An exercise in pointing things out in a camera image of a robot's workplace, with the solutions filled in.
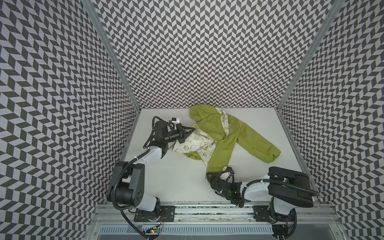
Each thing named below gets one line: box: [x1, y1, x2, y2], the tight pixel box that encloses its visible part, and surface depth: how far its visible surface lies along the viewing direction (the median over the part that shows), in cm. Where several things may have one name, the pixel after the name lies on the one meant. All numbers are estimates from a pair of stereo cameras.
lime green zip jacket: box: [172, 104, 281, 179], surface depth 96 cm
